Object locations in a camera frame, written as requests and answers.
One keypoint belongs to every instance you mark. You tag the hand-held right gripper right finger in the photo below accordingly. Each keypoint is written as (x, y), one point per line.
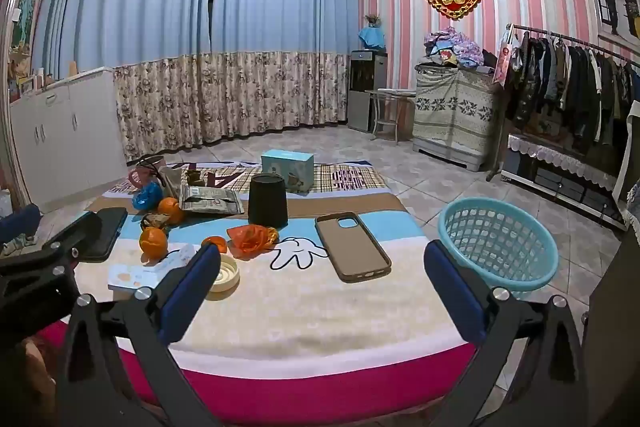
(455, 294)

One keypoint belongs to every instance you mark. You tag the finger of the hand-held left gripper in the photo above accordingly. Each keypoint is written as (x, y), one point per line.
(20, 222)
(70, 244)

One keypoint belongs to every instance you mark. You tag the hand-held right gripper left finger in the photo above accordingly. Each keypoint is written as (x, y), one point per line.
(192, 294)

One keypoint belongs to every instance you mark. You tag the white round lid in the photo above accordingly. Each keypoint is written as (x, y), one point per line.
(227, 274)

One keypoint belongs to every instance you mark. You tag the pale blue card packet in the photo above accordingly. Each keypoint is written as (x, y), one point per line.
(142, 276)

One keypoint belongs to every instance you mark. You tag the small orange fruit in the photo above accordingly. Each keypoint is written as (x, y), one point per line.
(216, 244)

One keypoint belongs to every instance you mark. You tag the light blue plastic basket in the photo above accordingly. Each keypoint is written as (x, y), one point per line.
(495, 247)

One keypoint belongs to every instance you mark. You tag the orange plastic wrapper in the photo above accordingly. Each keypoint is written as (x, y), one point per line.
(252, 241)

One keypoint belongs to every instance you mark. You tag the dark brown scrap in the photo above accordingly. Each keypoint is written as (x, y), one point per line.
(155, 221)

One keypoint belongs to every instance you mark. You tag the grey snack packet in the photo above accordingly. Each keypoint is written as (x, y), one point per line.
(207, 192)
(215, 207)

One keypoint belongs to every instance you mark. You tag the blue plastic bag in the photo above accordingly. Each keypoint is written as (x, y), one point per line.
(147, 197)

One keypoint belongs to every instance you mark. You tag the pink mug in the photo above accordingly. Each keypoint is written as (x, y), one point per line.
(142, 171)

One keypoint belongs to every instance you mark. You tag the brown paper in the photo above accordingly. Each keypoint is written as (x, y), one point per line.
(170, 181)

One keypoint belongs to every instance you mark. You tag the black plastic cup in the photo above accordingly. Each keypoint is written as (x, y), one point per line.
(267, 199)

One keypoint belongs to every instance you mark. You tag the person's left hand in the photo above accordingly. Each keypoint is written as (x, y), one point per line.
(36, 374)

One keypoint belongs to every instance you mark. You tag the black flat case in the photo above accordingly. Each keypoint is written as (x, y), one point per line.
(107, 234)

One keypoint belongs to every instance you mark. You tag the white cabinet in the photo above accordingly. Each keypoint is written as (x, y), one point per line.
(70, 137)

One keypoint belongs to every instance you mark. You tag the brown phone case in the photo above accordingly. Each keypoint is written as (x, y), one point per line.
(352, 247)

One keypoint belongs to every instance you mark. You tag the cartoon printed blanket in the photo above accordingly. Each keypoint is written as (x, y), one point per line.
(310, 312)

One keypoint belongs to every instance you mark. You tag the metal clothes rack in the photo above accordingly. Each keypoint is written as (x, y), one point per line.
(496, 162)

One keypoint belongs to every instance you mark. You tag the teal cardboard box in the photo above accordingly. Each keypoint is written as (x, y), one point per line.
(287, 164)

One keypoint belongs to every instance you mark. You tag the low cabinet with lace cloth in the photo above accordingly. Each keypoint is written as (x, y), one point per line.
(555, 167)

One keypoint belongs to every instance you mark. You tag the patterned cloth covered cabinet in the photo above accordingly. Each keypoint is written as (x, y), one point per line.
(452, 112)

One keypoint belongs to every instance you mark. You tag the small wooden stool table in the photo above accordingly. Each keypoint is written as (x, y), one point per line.
(392, 93)

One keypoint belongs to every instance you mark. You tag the blue floral curtain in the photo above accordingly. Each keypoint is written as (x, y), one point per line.
(285, 32)
(125, 32)

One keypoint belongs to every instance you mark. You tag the grey water dispenser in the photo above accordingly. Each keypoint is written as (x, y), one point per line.
(367, 92)

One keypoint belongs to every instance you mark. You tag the dark cloth with white border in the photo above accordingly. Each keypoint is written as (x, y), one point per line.
(627, 142)

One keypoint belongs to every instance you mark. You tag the pink hanging bag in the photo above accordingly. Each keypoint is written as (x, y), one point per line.
(505, 57)

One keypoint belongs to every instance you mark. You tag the row of hanging clothes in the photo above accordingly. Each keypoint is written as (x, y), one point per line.
(575, 82)

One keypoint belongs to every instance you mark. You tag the pile of folded clothes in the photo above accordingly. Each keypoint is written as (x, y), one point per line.
(455, 49)

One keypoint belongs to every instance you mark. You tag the blue covered water bottle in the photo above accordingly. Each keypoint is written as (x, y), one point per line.
(372, 38)

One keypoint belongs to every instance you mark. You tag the small potted plant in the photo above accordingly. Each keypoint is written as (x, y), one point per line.
(372, 19)

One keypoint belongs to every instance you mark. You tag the green wall poster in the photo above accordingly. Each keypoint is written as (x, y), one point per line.
(26, 12)

